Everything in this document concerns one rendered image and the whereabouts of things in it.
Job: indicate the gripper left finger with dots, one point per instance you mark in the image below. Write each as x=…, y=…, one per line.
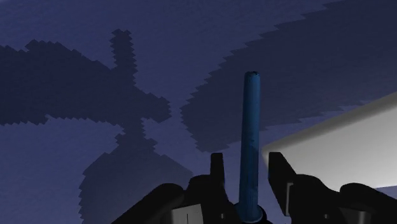
x=203, y=192

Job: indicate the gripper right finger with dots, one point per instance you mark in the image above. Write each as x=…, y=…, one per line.
x=307, y=195

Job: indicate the blue pen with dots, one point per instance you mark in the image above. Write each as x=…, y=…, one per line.
x=249, y=149

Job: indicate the white box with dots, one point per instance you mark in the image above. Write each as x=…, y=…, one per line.
x=338, y=149

